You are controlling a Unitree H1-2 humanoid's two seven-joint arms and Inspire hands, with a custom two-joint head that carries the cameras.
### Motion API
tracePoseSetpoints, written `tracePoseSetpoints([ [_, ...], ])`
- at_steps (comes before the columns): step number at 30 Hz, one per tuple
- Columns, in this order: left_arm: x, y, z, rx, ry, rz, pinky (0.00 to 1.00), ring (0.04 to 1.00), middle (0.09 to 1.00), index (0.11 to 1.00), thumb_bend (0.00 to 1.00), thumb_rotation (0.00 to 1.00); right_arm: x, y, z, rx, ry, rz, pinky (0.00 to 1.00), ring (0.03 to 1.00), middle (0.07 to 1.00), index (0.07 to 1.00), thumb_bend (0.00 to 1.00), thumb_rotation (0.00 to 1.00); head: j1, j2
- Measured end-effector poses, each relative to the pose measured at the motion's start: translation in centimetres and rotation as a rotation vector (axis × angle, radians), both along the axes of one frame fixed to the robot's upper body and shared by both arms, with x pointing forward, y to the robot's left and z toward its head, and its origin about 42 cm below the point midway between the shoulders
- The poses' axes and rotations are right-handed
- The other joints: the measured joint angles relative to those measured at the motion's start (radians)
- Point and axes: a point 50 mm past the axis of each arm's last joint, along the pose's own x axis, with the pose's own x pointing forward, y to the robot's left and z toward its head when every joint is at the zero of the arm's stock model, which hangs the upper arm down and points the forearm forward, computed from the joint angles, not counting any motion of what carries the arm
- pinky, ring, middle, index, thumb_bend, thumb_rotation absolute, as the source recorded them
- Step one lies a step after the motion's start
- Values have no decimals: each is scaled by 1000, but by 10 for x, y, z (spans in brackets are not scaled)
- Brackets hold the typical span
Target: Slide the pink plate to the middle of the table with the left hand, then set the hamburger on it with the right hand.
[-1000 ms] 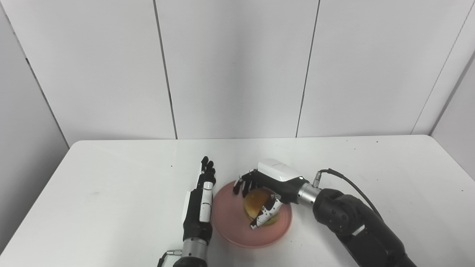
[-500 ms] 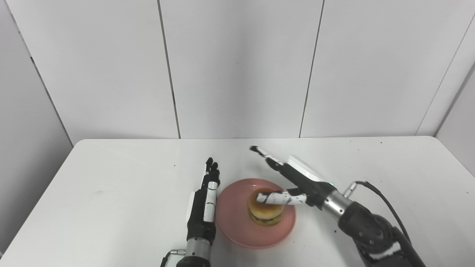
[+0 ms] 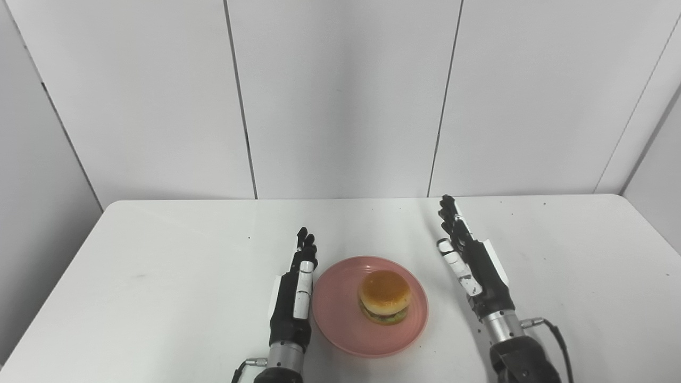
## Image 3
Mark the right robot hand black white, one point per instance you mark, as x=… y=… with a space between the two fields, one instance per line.
x=476 y=271

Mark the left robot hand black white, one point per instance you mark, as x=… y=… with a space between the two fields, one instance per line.
x=290 y=308

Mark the pink round plate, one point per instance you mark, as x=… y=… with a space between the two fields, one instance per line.
x=340 y=314

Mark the toy hamburger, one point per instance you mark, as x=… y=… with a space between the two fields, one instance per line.
x=384 y=297

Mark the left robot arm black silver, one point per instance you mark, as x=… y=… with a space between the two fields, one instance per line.
x=282 y=364

